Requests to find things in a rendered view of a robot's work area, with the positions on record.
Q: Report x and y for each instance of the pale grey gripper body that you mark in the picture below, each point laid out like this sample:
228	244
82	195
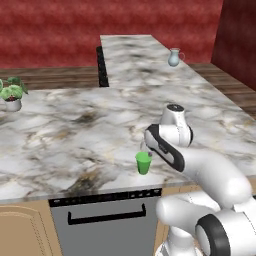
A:
143	145

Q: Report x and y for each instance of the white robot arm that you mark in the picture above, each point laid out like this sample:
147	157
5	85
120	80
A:
213	173

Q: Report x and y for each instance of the green cup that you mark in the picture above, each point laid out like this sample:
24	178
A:
143	164

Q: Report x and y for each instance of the pale blue glass pitcher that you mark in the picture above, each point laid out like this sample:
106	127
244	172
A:
173	58

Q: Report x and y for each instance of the grey dishwasher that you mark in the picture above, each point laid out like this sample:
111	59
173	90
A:
106	236

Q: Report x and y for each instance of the green plant in white pot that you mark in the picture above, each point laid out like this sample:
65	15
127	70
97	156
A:
12	94

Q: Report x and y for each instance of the tan cupboard door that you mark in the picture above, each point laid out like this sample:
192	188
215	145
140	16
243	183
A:
23	231

